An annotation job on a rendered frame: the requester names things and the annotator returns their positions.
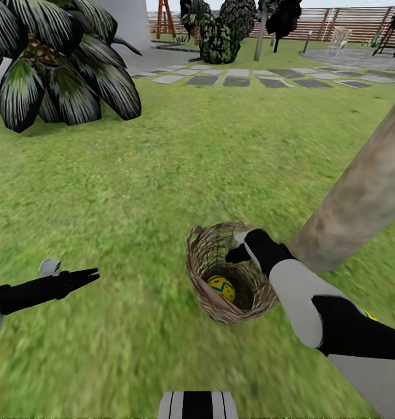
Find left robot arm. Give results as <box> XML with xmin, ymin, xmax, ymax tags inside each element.
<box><xmin>0</xmin><ymin>258</ymin><xmax>100</xmax><ymax>330</ymax></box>

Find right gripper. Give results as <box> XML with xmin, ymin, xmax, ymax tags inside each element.
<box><xmin>224</xmin><ymin>246</ymin><xmax>251</xmax><ymax>264</ymax></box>

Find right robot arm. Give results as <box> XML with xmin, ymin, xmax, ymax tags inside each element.
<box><xmin>224</xmin><ymin>228</ymin><xmax>395</xmax><ymax>419</ymax></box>

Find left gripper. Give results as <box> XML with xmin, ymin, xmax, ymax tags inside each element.
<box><xmin>23</xmin><ymin>268</ymin><xmax>100</xmax><ymax>307</ymax></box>

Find wicker basket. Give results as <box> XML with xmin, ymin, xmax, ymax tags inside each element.
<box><xmin>186</xmin><ymin>222</ymin><xmax>280</xmax><ymax>325</ymax></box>

